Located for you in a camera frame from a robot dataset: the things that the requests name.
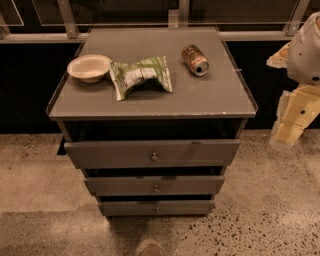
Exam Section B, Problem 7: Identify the metal window railing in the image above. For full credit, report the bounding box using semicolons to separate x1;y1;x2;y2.
0;0;320;43

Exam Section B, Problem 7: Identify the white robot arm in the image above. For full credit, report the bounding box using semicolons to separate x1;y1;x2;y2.
266;12;320;149

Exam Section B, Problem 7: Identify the green white chip bag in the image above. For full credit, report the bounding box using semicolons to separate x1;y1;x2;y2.
109;56;173;101

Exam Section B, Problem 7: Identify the grey top drawer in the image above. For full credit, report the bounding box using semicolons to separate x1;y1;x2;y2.
65;139;240;169

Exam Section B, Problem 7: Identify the brown soda can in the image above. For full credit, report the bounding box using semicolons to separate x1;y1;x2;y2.
181;44;209;76

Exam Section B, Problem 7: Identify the grey drawer cabinet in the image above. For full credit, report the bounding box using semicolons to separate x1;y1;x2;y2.
47;27;257;204

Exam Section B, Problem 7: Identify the white paper bowl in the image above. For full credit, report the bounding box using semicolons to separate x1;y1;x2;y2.
67;54;111;83

